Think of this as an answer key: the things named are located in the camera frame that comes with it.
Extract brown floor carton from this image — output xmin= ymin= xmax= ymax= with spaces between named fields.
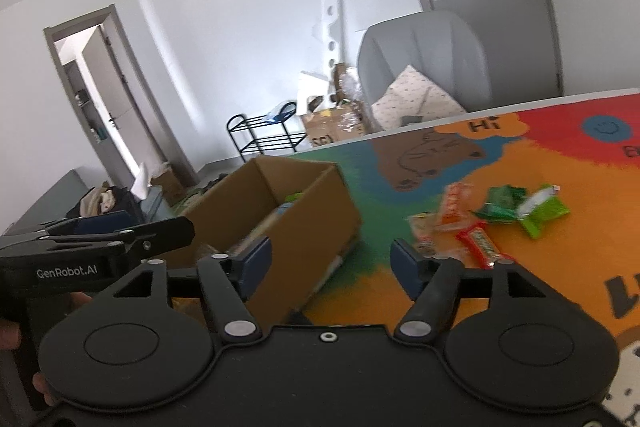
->
xmin=300 ymin=104 xmax=374 ymax=150

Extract black metal shoe rack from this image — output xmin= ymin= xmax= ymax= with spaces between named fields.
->
xmin=226 ymin=103 xmax=308 ymax=158

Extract grey open door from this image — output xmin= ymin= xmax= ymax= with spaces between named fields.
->
xmin=44 ymin=4 xmax=199 ymax=192

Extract red candy bar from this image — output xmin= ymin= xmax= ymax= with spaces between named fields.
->
xmin=456 ymin=223 xmax=514 ymax=271

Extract orange striped cracker packet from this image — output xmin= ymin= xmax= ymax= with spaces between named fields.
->
xmin=435 ymin=182 xmax=476 ymax=233

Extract brown cardboard box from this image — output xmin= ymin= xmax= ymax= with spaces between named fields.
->
xmin=172 ymin=156 xmax=364 ymax=323

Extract blue plastic bag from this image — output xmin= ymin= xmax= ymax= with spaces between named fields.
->
xmin=262 ymin=104 xmax=296 ymax=124

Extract white foam board with holes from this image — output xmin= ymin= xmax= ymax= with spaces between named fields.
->
xmin=312 ymin=0 xmax=346 ymax=84

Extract white dotted cushion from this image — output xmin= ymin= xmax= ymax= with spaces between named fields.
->
xmin=370 ymin=64 xmax=469 ymax=132

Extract light green snack packet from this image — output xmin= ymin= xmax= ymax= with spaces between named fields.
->
xmin=515 ymin=184 xmax=571 ymax=241

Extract grey sofa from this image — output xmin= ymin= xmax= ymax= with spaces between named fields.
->
xmin=0 ymin=167 xmax=87 ymax=234

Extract white paper box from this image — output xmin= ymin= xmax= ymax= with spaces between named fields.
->
xmin=297 ymin=71 xmax=334 ymax=114

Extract dark clothes pile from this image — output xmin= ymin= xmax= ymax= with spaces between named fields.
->
xmin=65 ymin=184 xmax=166 ymax=228

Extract person's left hand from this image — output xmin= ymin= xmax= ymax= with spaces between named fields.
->
xmin=0 ymin=321 xmax=51 ymax=402

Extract printed cat table mat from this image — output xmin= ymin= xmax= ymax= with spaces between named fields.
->
xmin=295 ymin=94 xmax=640 ymax=427

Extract small clear snack packet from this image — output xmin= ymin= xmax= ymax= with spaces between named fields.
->
xmin=409 ymin=212 xmax=444 ymax=258

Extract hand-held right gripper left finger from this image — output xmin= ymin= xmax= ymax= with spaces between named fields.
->
xmin=84 ymin=236 xmax=274 ymax=349

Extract grey chair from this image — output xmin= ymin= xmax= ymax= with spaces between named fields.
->
xmin=356 ymin=10 xmax=493 ymax=132

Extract dark green snack packet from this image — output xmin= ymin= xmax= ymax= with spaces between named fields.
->
xmin=470 ymin=186 xmax=529 ymax=224

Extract white bag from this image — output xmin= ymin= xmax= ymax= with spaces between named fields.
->
xmin=131 ymin=162 xmax=151 ymax=200

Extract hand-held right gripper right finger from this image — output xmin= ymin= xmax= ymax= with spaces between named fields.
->
xmin=390 ymin=238 xmax=576 ymax=344

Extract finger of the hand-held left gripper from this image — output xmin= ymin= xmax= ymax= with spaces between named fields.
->
xmin=0 ymin=211 xmax=137 ymax=242
xmin=45 ymin=216 xmax=196 ymax=266

